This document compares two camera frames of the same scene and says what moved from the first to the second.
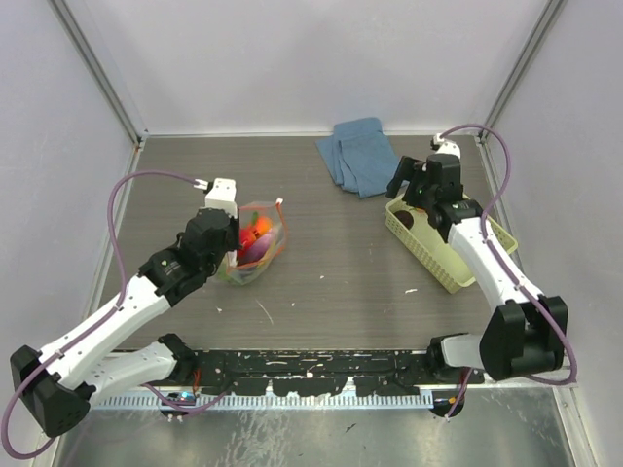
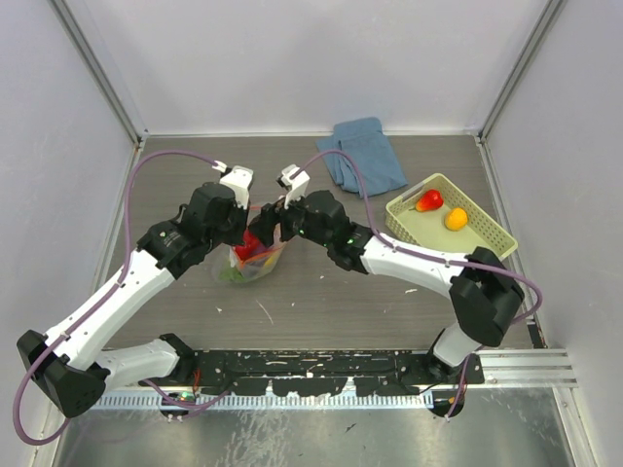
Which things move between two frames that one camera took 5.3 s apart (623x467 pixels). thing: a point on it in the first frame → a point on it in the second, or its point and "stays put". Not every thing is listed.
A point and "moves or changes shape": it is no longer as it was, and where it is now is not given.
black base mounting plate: [320, 373] stays put
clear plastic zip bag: [262, 233] stays put
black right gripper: [407, 170] → [270, 216]
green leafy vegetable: [223, 273] moves or changes shape
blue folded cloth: [358, 157] stays put
